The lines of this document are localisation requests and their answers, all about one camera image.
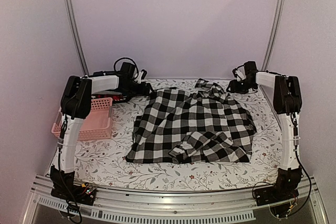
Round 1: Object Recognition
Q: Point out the pink plastic laundry basket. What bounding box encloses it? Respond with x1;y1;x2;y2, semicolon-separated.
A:
51;97;114;141

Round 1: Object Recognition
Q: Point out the floral patterned table mat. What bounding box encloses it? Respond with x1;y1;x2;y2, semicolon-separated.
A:
74;90;282;191

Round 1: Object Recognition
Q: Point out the left aluminium frame post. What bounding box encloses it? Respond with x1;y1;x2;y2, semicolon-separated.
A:
64;0;89;75

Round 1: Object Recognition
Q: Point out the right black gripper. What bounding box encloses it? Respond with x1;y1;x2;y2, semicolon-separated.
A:
228;78;256;94

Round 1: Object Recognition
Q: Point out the front aluminium rail base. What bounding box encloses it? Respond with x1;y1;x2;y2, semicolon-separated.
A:
23;175;330;223

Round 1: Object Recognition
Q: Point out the black white checkered cloth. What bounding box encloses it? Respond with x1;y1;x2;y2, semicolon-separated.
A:
125;79;257;164

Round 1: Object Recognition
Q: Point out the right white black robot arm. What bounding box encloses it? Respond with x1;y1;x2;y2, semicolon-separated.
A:
227;61;303;206

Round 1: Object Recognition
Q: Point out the aluminium frame post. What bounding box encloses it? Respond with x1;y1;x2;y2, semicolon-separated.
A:
261;0;285;71
64;0;89;75

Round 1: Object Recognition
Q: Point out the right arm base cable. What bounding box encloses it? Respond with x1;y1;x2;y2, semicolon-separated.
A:
251;174;318;219

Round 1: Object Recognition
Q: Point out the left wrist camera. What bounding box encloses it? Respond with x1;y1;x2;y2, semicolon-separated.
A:
135;69;147;83

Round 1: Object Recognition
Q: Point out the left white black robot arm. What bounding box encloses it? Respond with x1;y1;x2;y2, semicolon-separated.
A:
49;57;152;206

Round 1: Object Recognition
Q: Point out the right aluminium frame post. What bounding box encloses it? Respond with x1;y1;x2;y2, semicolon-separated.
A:
261;0;285;71

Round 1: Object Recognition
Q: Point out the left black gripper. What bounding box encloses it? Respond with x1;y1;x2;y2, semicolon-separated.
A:
123;80;153;97

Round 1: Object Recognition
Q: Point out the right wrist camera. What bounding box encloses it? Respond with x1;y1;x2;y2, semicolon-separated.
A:
233;68;246;81

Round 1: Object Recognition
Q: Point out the red black plaid shirt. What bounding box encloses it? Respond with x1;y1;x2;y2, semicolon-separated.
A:
91;92;131;104

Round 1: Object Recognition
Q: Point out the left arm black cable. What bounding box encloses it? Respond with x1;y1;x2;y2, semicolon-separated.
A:
113;57;139;71

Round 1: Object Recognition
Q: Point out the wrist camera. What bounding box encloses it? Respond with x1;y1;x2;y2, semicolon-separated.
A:
233;68;246;81
135;69;147;83

